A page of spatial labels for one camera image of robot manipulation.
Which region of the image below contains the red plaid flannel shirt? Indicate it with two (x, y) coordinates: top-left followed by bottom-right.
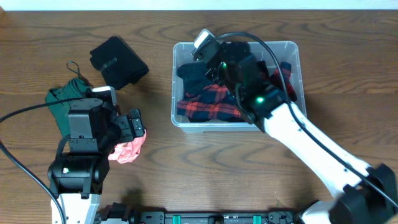
(177, 61), (298, 123)

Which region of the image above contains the dark navy garment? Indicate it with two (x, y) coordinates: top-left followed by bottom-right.
(177, 62), (213, 96)

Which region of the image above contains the green folded garment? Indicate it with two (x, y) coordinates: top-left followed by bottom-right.
(44, 60), (91, 138)

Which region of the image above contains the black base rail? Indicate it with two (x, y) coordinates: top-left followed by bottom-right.
(93, 202), (304, 224)

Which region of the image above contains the black folded garment with tape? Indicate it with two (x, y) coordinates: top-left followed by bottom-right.
(90, 36), (149, 90)

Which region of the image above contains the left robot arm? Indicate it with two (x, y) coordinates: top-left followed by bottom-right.
(48, 98), (145, 223)

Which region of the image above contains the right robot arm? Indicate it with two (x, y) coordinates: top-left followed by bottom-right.
(193, 30), (397, 223)

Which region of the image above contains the clear plastic storage bin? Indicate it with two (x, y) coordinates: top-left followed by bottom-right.
(170, 41), (307, 133)

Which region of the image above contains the pink garment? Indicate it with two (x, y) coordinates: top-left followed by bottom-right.
(108, 129), (147, 164)

